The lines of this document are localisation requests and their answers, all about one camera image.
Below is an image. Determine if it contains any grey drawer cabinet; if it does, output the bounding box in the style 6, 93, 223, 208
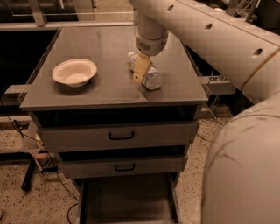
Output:
18, 25, 209, 224

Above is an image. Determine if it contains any grey middle drawer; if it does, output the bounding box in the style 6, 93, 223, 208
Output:
59, 145, 187, 179

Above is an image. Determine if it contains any blue plastic water bottle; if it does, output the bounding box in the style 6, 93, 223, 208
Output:
128, 52, 163, 90

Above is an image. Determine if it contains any black floor cable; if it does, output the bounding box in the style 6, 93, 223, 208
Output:
0, 99, 81, 224

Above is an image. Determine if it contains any grey left bracket block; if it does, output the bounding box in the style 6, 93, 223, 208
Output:
1, 84, 31, 106

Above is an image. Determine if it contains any grey bracket block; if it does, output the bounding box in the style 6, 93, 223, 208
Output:
199, 76, 235, 96
1, 84, 31, 106

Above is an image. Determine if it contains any grey right bracket block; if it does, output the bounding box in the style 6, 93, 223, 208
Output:
199, 76, 235, 96

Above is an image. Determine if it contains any black stand leg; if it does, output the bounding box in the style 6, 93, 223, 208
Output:
21, 158, 36, 192

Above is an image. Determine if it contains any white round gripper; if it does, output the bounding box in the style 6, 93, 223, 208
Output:
133, 31, 168, 83

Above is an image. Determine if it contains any white paper bowl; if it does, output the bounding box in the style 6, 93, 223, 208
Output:
52, 59, 97, 88

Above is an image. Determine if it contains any grey top drawer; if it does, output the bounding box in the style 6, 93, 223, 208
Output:
30, 113, 199, 152

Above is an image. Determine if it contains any grey drawer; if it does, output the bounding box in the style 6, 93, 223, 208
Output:
74, 173, 181, 224
59, 145, 187, 179
30, 113, 199, 152

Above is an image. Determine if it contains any grey bottom drawer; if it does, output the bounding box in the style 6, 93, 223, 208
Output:
74, 173, 181, 224

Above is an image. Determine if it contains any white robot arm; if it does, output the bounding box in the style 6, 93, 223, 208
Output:
129, 0, 280, 224

